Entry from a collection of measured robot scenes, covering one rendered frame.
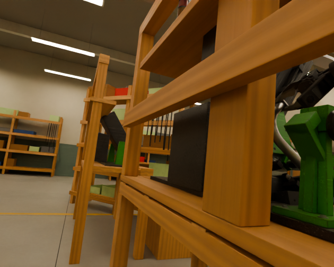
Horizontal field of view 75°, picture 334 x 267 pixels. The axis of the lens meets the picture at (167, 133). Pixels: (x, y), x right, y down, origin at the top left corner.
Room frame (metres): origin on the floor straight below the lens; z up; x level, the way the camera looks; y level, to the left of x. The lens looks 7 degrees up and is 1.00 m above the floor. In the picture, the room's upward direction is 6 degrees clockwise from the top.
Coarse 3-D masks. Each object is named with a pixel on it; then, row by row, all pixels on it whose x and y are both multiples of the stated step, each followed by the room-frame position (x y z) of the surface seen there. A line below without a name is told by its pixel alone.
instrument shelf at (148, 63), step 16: (192, 0) 0.66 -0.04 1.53; (208, 0) 0.61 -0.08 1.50; (288, 0) 0.58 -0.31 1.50; (192, 16) 0.70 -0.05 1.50; (208, 16) 0.69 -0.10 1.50; (176, 32) 0.80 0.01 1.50; (192, 32) 0.79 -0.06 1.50; (160, 48) 0.93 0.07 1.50; (176, 48) 0.92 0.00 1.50; (192, 48) 0.90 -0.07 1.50; (144, 64) 1.12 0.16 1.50; (160, 64) 1.10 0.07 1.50; (176, 64) 1.08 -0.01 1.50; (192, 64) 1.06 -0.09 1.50
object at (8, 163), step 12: (0, 108) 7.35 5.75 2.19; (12, 120) 7.47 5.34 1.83; (36, 120) 7.69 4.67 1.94; (48, 120) 7.87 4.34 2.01; (60, 120) 8.00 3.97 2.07; (0, 132) 7.33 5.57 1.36; (12, 132) 7.50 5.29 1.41; (24, 132) 7.66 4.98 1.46; (36, 132) 8.09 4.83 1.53; (60, 132) 8.42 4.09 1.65; (0, 144) 7.46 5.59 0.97; (12, 144) 7.59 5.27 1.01; (0, 168) 7.41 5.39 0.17; (12, 168) 7.53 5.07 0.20; (24, 168) 7.66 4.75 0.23; (36, 168) 7.82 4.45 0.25; (48, 168) 8.20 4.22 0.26
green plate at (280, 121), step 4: (280, 112) 0.89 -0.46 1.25; (280, 116) 0.88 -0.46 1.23; (284, 116) 0.89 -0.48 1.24; (276, 120) 0.86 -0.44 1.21; (280, 120) 0.87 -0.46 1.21; (284, 120) 0.88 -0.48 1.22; (280, 124) 0.87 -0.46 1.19; (284, 124) 0.88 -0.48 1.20; (280, 128) 0.86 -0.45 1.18; (284, 128) 0.87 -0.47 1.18; (280, 132) 0.85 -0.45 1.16; (284, 132) 0.86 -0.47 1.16; (284, 136) 0.86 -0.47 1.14; (288, 136) 0.87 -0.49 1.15; (288, 140) 0.86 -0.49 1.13; (288, 144) 0.86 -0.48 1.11; (276, 148) 0.82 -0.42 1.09; (276, 152) 0.82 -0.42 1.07; (280, 152) 0.83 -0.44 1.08
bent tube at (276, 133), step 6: (282, 102) 0.76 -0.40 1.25; (276, 108) 0.74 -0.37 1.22; (282, 108) 0.76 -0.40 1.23; (276, 114) 0.73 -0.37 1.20; (276, 126) 0.71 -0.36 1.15; (276, 132) 0.71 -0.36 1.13; (276, 138) 0.71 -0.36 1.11; (282, 138) 0.71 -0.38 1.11; (276, 144) 0.72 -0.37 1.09; (282, 144) 0.71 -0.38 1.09; (282, 150) 0.73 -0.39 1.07; (288, 150) 0.72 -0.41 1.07; (288, 156) 0.73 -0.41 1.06; (294, 156) 0.72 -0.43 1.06; (294, 162) 0.73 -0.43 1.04; (300, 162) 0.72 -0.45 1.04
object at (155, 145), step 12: (108, 84) 4.20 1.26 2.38; (108, 96) 4.03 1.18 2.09; (120, 96) 3.89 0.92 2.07; (84, 108) 4.37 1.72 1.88; (84, 120) 4.28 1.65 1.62; (120, 120) 3.92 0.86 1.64; (156, 120) 3.50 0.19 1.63; (168, 120) 3.46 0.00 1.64; (84, 132) 4.38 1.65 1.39; (156, 132) 3.49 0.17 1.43; (144, 144) 3.70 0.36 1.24; (156, 144) 3.61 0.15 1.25; (168, 144) 3.38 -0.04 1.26; (156, 168) 3.54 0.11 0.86; (168, 168) 3.45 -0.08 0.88; (72, 192) 4.30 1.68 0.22; (96, 192) 4.14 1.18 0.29; (108, 192) 4.01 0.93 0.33
